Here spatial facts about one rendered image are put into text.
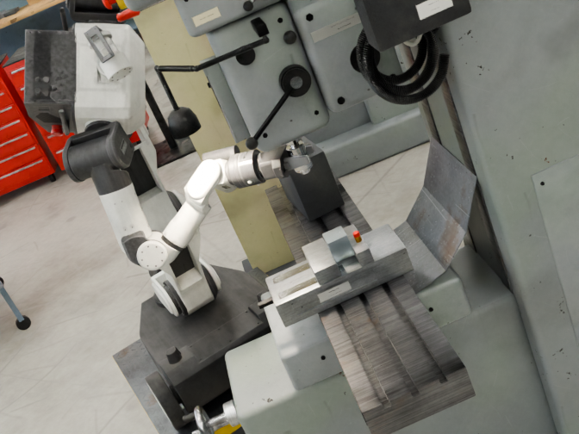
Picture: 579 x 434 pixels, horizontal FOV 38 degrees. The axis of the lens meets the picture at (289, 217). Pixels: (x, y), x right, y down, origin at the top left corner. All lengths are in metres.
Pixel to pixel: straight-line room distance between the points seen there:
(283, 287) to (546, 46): 0.84
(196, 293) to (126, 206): 0.77
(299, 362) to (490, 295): 0.54
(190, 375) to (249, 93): 1.10
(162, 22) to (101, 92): 1.56
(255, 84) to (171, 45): 1.84
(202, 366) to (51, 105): 0.99
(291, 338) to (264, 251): 1.95
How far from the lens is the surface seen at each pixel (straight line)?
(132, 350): 3.34
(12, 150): 6.91
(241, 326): 2.76
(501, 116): 1.95
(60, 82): 2.19
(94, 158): 2.12
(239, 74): 1.89
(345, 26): 1.89
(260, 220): 4.02
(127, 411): 3.78
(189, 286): 2.80
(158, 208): 2.60
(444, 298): 2.16
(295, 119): 1.94
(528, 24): 1.92
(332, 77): 1.91
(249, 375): 2.33
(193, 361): 2.70
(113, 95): 2.17
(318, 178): 2.44
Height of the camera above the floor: 2.02
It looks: 26 degrees down
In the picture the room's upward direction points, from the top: 24 degrees counter-clockwise
